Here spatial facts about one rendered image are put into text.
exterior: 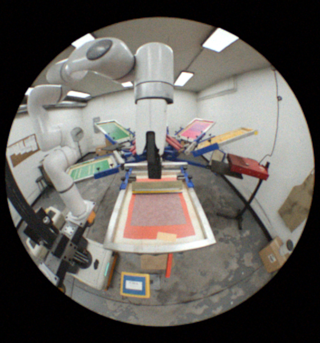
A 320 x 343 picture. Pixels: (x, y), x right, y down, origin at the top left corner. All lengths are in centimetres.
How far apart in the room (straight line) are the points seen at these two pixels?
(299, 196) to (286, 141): 86
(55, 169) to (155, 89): 39
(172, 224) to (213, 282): 123
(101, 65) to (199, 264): 171
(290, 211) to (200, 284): 166
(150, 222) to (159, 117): 58
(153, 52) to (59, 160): 42
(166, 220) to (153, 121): 58
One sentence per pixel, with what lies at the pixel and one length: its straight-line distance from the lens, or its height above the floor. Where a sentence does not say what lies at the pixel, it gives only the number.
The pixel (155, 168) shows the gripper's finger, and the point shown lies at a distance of 22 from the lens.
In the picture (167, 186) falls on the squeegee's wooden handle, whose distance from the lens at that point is 81.
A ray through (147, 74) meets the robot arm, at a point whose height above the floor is 158.
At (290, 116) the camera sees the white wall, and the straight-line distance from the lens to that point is 218.
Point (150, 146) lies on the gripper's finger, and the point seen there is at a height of 146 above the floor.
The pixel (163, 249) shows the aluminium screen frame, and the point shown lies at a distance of 54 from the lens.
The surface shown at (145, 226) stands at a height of 95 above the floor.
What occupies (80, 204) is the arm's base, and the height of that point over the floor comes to 120.
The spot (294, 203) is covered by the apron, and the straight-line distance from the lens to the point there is 205.
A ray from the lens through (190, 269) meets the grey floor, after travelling 156.
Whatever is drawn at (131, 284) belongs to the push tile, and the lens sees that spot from 55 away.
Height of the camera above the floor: 150
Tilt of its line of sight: 30 degrees down
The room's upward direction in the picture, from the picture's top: straight up
